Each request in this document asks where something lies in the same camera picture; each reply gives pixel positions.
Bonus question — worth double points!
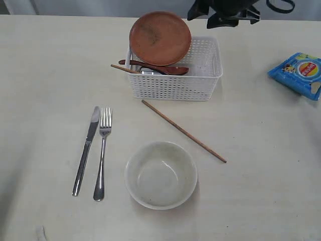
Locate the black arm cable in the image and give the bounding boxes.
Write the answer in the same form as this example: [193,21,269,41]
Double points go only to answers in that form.
[266,0,295,13]

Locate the blue chips bag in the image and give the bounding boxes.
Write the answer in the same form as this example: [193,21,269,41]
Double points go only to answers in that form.
[268,52,320,101]

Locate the white floral ceramic bowl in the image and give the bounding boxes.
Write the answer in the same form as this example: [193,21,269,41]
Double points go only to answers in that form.
[124,141,198,210]

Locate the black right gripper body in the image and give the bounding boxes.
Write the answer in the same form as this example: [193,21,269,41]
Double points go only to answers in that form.
[209,0,260,24]

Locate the white perforated plastic basket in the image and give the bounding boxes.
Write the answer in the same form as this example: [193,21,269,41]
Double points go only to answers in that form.
[125,36,223,101]

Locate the silver table knife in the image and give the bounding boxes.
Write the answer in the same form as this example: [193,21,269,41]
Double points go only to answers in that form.
[72,106,100,196]

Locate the silver fork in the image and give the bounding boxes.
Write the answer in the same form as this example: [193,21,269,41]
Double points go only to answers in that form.
[93,107,112,201]

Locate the dark red wooden spoon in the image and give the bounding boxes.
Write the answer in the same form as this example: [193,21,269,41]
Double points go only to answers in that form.
[129,60,189,75]

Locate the wooden chopstick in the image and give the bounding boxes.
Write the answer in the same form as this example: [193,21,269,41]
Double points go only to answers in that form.
[141,100,227,164]
[110,64,140,74]

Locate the brown round plate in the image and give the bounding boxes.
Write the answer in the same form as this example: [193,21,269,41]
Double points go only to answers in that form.
[129,12,192,66]

